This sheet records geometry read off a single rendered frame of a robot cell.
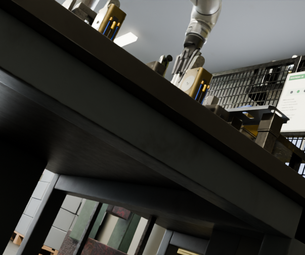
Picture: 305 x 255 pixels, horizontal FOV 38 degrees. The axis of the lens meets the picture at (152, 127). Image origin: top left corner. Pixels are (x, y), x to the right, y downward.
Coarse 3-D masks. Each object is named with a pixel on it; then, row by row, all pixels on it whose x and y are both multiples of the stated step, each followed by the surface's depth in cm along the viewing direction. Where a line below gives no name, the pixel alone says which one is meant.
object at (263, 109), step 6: (234, 108) 150; (240, 108) 148; (246, 108) 145; (252, 108) 143; (258, 108) 141; (264, 108) 139; (270, 108) 140; (276, 108) 138; (234, 114) 155; (240, 114) 153; (252, 114) 149; (258, 114) 147; (282, 114) 140; (246, 120) 156; (252, 120) 154; (258, 120) 152
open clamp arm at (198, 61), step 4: (196, 56) 151; (200, 56) 150; (192, 60) 151; (196, 60) 150; (200, 60) 151; (204, 60) 151; (192, 64) 150; (196, 64) 150; (200, 64) 151; (188, 68) 151; (192, 68) 150
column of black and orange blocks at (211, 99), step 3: (210, 96) 198; (213, 96) 196; (207, 99) 199; (210, 99) 197; (213, 99) 196; (216, 99) 197; (219, 99) 198; (207, 102) 197; (210, 102) 196; (213, 102) 196; (216, 102) 197; (204, 105) 198
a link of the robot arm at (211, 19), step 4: (220, 8) 173; (192, 12) 173; (196, 12) 170; (216, 12) 169; (220, 12) 175; (192, 16) 173; (196, 16) 171; (200, 16) 170; (204, 16) 169; (208, 16) 169; (212, 16) 169; (216, 16) 171; (192, 20) 173; (196, 20) 172; (200, 20) 171; (204, 20) 171; (208, 20) 171; (212, 20) 171; (216, 20) 174; (208, 24) 172; (212, 24) 173
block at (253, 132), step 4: (248, 116) 165; (244, 128) 163; (248, 128) 164; (252, 128) 166; (256, 128) 167; (244, 132) 164; (248, 132) 164; (252, 132) 166; (256, 132) 167; (248, 136) 165; (252, 136) 166; (252, 140) 166
